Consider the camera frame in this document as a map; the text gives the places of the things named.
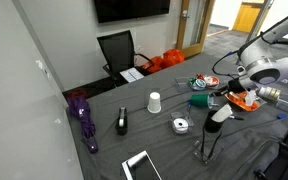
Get white paper cup upside down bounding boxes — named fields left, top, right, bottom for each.
left=147, top=92, right=161, bottom=113

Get blue capped pen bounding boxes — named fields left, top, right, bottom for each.
left=186, top=102, right=191, bottom=122

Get tablet with white frame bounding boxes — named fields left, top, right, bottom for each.
left=122, top=151, right=162, bottom=180

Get wooden door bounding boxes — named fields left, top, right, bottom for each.
left=176, top=0, right=215, bottom=58

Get tray of orange items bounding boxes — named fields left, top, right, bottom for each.
left=225, top=91, right=260, bottom=111

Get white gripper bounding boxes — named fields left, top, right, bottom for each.
left=215, top=77, right=255, bottom=99

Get wall mounted black television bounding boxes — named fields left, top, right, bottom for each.
left=94, top=0, right=170, bottom=23

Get black mesh office chair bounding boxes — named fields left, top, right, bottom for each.
left=97, top=30, right=154, bottom=86

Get small blue eraser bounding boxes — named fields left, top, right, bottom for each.
left=277, top=114, right=287, bottom=119

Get white paper cup in mug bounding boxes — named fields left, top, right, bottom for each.
left=211, top=104, right=233, bottom=123

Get black marker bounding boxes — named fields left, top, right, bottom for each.
left=229, top=115, right=244, bottom=120

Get clear tray with containers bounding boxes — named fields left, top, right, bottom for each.
left=175, top=74, right=220, bottom=91

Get purple folded umbrella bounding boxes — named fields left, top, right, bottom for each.
left=67, top=97, right=98, bottom=154

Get grey table cloth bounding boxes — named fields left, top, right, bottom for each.
left=69, top=54, right=288, bottom=180

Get white papers on chair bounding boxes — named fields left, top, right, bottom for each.
left=120, top=68, right=144, bottom=83

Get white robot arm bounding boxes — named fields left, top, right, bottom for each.
left=212, top=16, right=288, bottom=96

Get green plastic cup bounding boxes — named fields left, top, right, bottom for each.
left=189, top=94, right=213, bottom=108

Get clear acrylic stand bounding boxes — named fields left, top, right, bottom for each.
left=193, top=128, right=224, bottom=165

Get clear box with tape roll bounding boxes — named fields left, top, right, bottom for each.
left=171, top=112, right=194, bottom=135

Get orange plastic bag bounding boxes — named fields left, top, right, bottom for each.
left=141, top=49, right=184, bottom=73

